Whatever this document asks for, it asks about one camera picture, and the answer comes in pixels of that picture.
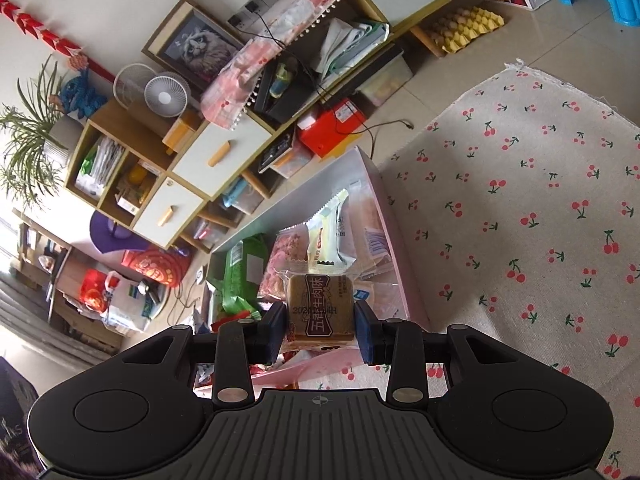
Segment white printed bag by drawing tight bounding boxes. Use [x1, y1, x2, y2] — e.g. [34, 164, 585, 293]
[102, 272, 166, 333]

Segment black flat device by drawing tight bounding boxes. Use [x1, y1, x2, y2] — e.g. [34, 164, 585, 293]
[257, 135, 296, 171]

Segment red paper wall decoration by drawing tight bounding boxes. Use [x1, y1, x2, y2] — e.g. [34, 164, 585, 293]
[0, 0, 118, 83]

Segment black charging cable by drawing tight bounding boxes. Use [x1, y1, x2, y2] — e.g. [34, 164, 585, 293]
[360, 119, 416, 161]

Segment framed cat picture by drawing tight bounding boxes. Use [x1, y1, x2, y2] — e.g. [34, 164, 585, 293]
[141, 0, 251, 92]

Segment pink snack packet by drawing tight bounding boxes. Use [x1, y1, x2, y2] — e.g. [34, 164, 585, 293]
[257, 225, 312, 306]

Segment black storage bin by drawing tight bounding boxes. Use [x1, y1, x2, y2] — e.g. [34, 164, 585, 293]
[252, 52, 326, 116]

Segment low wooden cabinet white drawers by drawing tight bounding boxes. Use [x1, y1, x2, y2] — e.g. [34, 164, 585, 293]
[65, 100, 281, 256]

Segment white desk fan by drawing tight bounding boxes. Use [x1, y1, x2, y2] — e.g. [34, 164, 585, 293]
[144, 74, 192, 120]

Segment clear storage box blue contents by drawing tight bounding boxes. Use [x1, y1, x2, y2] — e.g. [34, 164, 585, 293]
[220, 180, 266, 216]

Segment clear plastic storage box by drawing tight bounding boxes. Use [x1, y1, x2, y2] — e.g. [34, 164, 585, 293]
[270, 137, 321, 179]
[192, 215, 231, 249]

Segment white wire fan guard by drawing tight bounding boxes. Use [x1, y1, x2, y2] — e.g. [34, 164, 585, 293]
[113, 62, 157, 111]

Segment green potted plant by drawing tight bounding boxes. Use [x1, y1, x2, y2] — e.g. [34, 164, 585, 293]
[0, 52, 86, 213]

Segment red cardboard box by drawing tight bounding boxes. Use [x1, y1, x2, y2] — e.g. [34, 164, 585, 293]
[297, 97, 371, 158]

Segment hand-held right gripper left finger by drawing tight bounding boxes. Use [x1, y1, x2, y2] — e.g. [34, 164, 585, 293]
[120, 301, 291, 409]

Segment red gold bag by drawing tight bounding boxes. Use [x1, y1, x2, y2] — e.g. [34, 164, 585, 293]
[80, 269, 121, 313]

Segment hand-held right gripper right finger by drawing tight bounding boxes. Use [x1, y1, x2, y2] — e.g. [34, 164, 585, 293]
[353, 300, 522, 408]

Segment cherry print tablecloth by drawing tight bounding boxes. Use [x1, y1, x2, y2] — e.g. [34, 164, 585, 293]
[295, 62, 640, 480]

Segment pink lace trim cloth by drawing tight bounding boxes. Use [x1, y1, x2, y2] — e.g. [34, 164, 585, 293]
[200, 0, 386, 128]

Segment white snack packet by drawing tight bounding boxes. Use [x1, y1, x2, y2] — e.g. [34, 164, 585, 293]
[306, 189, 359, 275]

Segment teal white paper bags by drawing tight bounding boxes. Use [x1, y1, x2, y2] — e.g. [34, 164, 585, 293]
[312, 17, 391, 86]

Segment pink cardboard box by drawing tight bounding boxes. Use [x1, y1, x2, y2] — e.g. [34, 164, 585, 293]
[192, 145, 431, 398]

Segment red printed bag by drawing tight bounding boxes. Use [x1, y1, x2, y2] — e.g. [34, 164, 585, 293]
[122, 247, 193, 288]

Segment stack of white packets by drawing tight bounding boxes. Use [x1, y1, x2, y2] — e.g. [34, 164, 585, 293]
[75, 135, 126, 196]

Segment green snack packet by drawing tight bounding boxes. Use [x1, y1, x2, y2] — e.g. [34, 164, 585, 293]
[207, 234, 271, 316]

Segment large clear storage box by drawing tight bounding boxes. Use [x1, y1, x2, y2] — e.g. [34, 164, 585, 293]
[357, 55, 414, 107]

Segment brown square snack packet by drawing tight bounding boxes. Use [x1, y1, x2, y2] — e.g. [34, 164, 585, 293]
[277, 267, 373, 357]

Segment clear pastry packet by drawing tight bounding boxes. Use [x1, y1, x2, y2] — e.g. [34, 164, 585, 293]
[345, 192, 401, 282]

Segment yellow egg tray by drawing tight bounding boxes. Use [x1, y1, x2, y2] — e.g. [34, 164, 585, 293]
[425, 6, 506, 56]

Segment blue plush toy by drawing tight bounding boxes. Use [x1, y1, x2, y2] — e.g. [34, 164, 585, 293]
[57, 71, 108, 118]

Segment red snack packet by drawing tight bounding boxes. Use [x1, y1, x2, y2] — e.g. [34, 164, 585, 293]
[212, 310, 266, 333]

